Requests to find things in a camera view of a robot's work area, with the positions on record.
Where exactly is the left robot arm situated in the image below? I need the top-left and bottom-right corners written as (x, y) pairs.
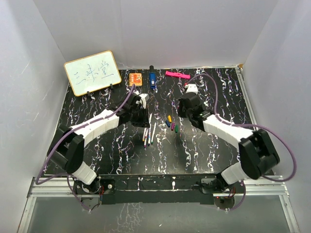
top-left (48, 93), bottom-right (150, 194)

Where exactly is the small whiteboard wooden frame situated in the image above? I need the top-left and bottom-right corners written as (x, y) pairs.
top-left (64, 50), bottom-right (122, 97)

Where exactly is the white pen green end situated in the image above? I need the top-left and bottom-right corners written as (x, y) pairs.
top-left (151, 122), bottom-right (156, 144)

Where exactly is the white pen magenta end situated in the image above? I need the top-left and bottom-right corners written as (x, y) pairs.
top-left (144, 129), bottom-right (149, 147)

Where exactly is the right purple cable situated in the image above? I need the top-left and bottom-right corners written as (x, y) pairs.
top-left (184, 73), bottom-right (297, 211)

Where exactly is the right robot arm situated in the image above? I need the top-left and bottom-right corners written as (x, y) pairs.
top-left (178, 92), bottom-right (280, 193)

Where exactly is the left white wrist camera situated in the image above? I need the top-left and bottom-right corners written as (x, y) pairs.
top-left (136, 93), bottom-right (149, 109)

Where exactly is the blue black marker tool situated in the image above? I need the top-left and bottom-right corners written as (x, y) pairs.
top-left (149, 66), bottom-right (156, 89)

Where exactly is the white pen blue tip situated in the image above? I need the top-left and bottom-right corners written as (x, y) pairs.
top-left (147, 126), bottom-right (151, 146)

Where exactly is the pink plastic tool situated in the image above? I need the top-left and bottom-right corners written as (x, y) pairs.
top-left (165, 71), bottom-right (190, 80)

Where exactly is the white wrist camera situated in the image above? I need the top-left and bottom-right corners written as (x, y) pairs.
top-left (136, 93), bottom-right (149, 109)
top-left (185, 83), bottom-right (198, 95)

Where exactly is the white pen yellow end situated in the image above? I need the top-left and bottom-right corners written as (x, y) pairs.
top-left (142, 128), bottom-right (148, 142)

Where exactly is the orange card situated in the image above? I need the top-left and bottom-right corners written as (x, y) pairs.
top-left (129, 73), bottom-right (142, 87)

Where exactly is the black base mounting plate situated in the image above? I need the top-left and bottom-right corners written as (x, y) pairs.
top-left (73, 174), bottom-right (244, 205)

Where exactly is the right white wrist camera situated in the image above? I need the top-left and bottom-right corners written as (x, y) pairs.
top-left (185, 83), bottom-right (198, 95)

